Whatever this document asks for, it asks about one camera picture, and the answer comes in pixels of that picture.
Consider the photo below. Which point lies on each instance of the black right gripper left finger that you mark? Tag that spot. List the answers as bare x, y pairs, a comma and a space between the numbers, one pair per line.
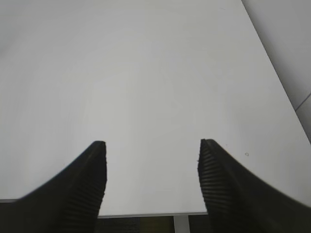
67, 203

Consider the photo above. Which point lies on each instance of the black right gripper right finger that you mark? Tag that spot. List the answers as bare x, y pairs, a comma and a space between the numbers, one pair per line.
237, 201

